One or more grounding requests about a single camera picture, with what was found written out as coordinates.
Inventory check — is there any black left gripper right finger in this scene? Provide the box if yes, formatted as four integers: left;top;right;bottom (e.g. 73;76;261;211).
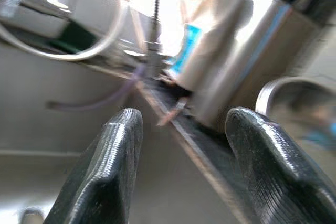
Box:
224;106;336;224

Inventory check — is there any dark green scrub sponge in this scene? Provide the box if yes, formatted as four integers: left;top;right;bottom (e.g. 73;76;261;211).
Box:
48;20;97;55

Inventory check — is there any stainless steel sink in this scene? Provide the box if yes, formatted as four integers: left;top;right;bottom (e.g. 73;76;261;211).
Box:
0;41;237;224

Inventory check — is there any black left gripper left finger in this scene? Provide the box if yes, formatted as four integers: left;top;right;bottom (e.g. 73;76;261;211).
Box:
43;107;144;224

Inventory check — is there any white looped water tube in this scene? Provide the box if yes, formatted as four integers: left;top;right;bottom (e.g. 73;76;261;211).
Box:
0;0;130;62

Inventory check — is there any clear soft drain hose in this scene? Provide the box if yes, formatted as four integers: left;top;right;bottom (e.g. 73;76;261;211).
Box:
46;76;144;112

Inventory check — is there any steel bowl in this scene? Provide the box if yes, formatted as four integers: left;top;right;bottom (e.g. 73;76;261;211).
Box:
255;76;336;162

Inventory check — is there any steel flexible hose faucet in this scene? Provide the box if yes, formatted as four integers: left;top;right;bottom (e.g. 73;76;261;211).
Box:
0;0;165;80

